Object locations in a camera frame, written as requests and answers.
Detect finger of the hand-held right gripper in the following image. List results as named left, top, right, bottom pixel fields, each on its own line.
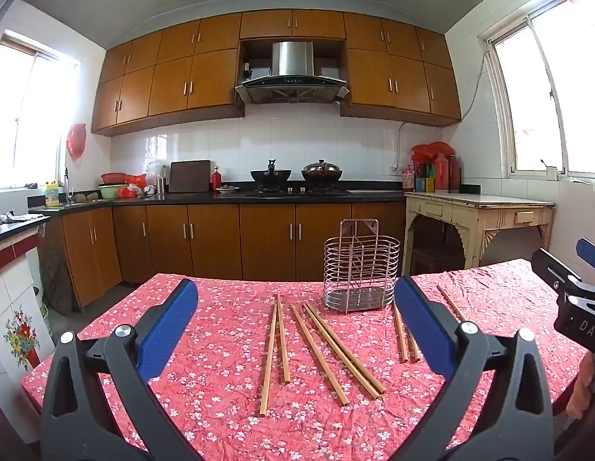
left=531, top=248, right=583, bottom=296
left=575, top=237, right=595, bottom=294

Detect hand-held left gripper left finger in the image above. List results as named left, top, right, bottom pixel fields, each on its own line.
left=39, top=277, right=204, bottom=461

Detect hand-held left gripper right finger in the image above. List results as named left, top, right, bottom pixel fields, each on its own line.
left=388, top=276, right=554, bottom=461

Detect metal wire chopstick holder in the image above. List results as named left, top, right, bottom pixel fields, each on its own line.
left=323, top=219, right=401, bottom=314

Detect person's right hand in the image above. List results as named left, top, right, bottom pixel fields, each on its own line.
left=565, top=352, right=595, bottom=420

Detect red floral tablecloth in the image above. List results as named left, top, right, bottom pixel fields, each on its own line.
left=21, top=258, right=588, bottom=461

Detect cream wooden side table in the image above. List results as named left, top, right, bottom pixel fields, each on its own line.
left=402, top=191, right=556, bottom=277

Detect wooden base cabinets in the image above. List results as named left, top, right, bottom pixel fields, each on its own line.
left=38, top=202, right=408, bottom=305

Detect white plastic bucket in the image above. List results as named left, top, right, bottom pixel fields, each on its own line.
left=33, top=285, right=54, bottom=342

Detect dark speckled stone slab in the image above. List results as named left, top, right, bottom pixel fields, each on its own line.
left=38, top=237, right=75, bottom=315

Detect black kitchen countertop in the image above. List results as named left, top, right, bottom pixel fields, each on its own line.
left=28, top=186, right=406, bottom=215

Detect floral picture tile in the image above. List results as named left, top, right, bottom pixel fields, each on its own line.
left=2, top=307, right=41, bottom=373

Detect crumpled red plastic bag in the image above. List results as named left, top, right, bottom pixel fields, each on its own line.
left=117, top=174, right=148, bottom=199

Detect dark wooden cutting board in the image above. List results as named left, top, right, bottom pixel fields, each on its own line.
left=169, top=160, right=212, bottom=194

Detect white plastic bag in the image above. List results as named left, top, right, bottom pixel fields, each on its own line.
left=146, top=159, right=169, bottom=183

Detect glass window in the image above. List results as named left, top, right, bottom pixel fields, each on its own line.
left=0, top=31, right=82, bottom=190
left=477, top=0, right=595, bottom=183

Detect red plastic bag bundle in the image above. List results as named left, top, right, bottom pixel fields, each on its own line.
left=411, top=141, right=454, bottom=159

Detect tiled side counter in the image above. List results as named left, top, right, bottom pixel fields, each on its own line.
left=0, top=206, right=55, bottom=385

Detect black wok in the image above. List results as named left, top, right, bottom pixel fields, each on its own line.
left=250, top=158, right=292, bottom=188

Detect black gas stove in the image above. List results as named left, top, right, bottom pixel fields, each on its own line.
left=244, top=186, right=350, bottom=197

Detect wok with metal lid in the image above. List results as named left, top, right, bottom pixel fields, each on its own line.
left=301, top=159, right=342, bottom=188

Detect hanging red plastic bag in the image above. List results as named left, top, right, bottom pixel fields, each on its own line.
left=67, top=123, right=88, bottom=159

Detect steel range hood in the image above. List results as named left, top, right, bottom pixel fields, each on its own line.
left=235, top=41, right=350, bottom=105

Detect grey wall cable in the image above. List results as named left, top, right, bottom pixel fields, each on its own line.
left=461, top=65, right=487, bottom=123

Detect wooden wall cabinets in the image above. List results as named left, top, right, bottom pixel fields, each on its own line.
left=91, top=10, right=462, bottom=136

